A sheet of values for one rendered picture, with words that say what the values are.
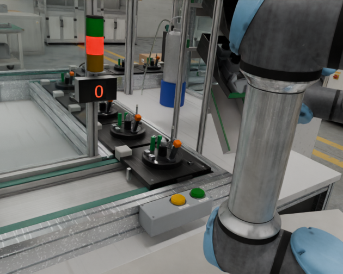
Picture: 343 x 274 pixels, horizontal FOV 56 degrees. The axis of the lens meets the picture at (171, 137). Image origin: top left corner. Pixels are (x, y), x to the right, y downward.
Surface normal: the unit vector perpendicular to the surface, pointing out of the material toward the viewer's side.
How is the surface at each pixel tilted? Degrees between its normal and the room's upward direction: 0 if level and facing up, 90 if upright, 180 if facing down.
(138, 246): 0
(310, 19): 88
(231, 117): 45
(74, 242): 90
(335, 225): 0
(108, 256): 0
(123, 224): 90
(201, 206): 90
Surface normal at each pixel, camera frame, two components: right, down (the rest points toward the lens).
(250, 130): -0.79, 0.24
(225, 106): 0.35, -0.37
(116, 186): 0.08, -0.91
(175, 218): 0.56, 0.37
